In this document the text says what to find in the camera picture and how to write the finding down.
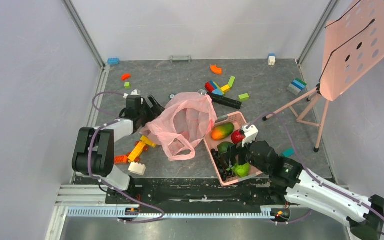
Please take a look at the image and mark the red fake fruit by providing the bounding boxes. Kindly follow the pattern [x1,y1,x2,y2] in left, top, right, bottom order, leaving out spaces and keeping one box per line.
[231,129,246,144]

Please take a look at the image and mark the light green fake round fruit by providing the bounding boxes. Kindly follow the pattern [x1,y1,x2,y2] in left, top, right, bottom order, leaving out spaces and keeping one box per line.
[232,163,251,178]

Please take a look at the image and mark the pink plastic bag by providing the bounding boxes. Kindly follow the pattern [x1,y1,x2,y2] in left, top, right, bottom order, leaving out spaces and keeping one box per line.
[140,92,218,162]

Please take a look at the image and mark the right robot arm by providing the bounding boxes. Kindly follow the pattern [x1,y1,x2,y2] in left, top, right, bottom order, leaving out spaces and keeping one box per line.
[221,141,384,240]

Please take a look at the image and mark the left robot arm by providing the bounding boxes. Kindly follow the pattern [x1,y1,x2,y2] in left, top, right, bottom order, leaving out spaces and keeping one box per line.
[71,94,165,204]

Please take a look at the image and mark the green fake avocado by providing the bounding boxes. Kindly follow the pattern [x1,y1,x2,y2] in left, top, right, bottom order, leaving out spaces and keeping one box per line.
[217,141,234,154]

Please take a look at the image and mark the orange green fake mango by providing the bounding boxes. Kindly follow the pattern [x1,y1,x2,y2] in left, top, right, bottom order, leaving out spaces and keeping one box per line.
[210,122,235,141]

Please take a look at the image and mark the black fake grape bunch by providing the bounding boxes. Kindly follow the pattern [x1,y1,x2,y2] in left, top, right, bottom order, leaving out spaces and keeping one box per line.
[210,148,235,182]

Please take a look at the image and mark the pink plastic basket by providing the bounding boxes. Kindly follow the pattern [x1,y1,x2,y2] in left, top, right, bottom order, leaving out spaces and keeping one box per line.
[204,111,263,187]

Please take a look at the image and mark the small green cube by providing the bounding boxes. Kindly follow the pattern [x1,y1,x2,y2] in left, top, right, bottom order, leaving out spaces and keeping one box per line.
[124,82,131,89]

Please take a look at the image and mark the red curved block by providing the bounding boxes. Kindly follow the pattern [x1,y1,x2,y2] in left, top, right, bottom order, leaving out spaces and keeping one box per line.
[120,73,131,82]

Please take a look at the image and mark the teal small block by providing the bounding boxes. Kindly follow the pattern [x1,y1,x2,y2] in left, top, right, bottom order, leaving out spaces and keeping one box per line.
[281,148,295,158]

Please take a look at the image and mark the yellow orange toy brick vehicle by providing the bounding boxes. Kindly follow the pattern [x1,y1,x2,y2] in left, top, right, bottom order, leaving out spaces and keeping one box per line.
[127,135,157,163]

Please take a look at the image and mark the black microphone silver head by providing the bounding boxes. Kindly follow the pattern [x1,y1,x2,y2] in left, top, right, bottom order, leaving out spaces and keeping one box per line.
[198,89,242,110]

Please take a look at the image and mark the green block near microphone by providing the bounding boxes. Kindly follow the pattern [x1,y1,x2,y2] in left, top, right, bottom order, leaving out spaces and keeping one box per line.
[238,93,250,102]

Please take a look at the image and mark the blue brick at corner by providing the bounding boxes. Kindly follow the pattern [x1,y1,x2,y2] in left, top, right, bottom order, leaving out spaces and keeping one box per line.
[107,57,120,66]

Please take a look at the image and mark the red blue green brick cluster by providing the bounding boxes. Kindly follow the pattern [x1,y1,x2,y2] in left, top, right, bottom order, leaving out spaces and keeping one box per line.
[204,81,224,96]

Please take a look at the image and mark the white toy brick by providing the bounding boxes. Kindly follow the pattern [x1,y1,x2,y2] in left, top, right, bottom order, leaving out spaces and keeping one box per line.
[128,162,146,176]

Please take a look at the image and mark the yellow block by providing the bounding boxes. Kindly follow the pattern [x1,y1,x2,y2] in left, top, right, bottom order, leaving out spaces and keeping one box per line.
[220,85,231,95]

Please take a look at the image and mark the tall green block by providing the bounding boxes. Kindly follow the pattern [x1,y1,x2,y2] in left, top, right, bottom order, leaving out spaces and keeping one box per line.
[227,76,236,88]

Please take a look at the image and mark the orange curved block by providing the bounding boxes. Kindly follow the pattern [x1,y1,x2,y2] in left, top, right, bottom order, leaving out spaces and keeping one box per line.
[210,65,223,75]

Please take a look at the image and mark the grey blue green brick stack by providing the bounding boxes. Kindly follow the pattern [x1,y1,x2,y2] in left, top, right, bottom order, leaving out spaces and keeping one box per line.
[287,78,307,96]

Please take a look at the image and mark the blue white brick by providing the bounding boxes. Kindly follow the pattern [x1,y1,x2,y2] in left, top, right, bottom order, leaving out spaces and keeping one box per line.
[267,53,276,66]

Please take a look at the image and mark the pink perforated music stand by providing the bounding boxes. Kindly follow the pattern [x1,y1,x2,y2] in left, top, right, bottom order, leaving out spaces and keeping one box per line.
[274,0,384,153]

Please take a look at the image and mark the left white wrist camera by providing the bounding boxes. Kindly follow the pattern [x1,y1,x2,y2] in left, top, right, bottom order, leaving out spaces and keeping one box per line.
[123,89,141,100]

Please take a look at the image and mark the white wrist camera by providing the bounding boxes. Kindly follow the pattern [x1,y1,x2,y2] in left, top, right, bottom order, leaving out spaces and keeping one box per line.
[123,89,141,100]
[241,124,259,147]

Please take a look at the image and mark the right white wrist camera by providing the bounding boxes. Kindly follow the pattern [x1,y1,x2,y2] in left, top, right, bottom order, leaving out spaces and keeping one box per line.
[241,124,259,147]

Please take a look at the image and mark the grey metal handle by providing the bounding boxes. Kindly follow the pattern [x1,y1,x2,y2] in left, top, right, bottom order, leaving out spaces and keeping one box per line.
[169,55,192,63]

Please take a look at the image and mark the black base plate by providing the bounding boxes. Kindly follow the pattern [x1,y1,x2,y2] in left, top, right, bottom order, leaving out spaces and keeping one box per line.
[104,177,303,214]

